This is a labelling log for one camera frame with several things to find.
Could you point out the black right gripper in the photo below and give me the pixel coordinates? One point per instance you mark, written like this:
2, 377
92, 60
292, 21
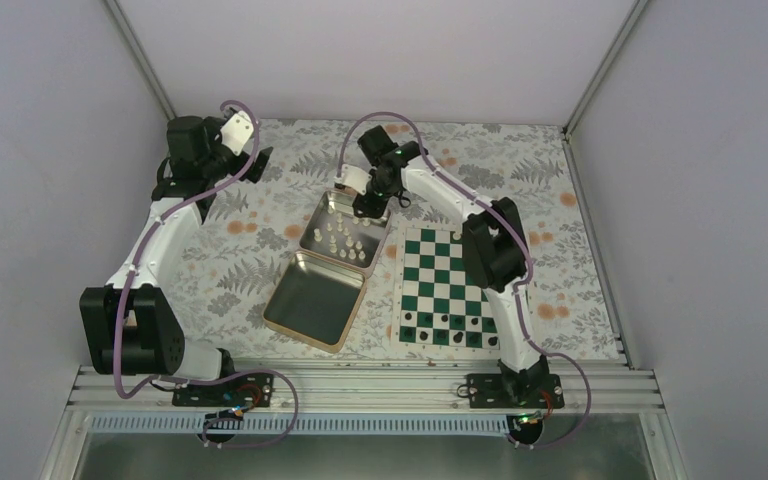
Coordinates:
372, 210

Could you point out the green white chess board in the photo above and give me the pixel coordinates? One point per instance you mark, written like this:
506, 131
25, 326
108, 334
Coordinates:
439, 313

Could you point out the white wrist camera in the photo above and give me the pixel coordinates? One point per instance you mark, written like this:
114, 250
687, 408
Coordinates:
236, 132
355, 178

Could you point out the aluminium mounting rail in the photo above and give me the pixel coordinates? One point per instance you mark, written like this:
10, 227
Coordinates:
410, 386

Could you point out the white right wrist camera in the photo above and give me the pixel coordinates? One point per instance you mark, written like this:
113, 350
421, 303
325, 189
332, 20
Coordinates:
355, 178

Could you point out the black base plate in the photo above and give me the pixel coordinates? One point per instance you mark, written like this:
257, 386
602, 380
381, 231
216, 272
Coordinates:
494, 391
252, 390

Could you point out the white slotted cable duct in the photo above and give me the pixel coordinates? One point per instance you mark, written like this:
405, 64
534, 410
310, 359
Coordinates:
304, 423

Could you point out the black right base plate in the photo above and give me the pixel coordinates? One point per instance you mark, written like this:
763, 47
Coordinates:
494, 391

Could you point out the floral patterned table mat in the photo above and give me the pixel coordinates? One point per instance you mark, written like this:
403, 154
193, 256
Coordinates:
231, 265

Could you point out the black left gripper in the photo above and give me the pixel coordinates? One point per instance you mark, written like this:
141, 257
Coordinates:
255, 173

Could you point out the open metal tin box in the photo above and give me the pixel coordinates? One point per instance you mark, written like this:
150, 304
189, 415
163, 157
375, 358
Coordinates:
320, 292

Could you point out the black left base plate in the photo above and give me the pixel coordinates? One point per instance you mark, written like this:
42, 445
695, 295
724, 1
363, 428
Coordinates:
252, 390

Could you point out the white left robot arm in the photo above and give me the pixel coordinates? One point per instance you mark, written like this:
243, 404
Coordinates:
129, 324

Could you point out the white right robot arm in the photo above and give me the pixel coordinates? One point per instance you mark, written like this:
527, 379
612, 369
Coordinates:
494, 250

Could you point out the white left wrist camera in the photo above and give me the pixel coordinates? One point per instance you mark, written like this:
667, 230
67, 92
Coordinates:
236, 132

